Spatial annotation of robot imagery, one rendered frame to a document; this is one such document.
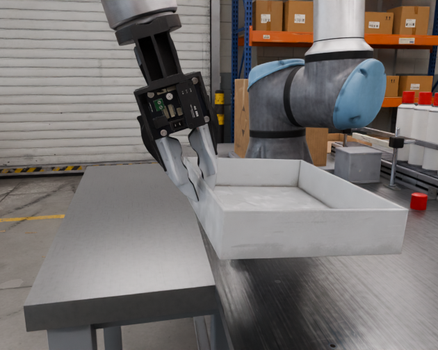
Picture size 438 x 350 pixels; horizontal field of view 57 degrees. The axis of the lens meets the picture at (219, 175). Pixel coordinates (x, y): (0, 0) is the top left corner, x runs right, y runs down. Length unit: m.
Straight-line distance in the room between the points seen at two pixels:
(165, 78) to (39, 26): 4.67
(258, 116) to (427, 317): 0.45
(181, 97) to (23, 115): 4.71
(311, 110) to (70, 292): 0.48
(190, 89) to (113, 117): 4.57
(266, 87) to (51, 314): 0.53
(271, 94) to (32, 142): 4.48
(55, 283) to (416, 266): 0.55
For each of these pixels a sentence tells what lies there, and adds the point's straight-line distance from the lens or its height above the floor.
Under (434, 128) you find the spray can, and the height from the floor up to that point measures 1.00.
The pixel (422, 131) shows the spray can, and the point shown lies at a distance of 1.25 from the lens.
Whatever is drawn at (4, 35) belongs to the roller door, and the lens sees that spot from 5.14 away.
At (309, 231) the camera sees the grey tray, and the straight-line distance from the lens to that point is 0.42.
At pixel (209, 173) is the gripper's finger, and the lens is 0.49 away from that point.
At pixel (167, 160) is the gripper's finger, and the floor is 1.02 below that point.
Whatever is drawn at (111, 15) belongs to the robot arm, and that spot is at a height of 1.18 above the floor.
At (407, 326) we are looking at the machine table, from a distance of 0.57.
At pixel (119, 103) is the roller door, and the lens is 4.97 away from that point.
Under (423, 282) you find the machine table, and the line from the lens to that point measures 0.68.
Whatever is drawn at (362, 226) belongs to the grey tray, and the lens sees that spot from 0.45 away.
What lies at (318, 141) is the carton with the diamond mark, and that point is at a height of 0.93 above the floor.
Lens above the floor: 1.12
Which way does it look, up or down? 13 degrees down
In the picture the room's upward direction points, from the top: straight up
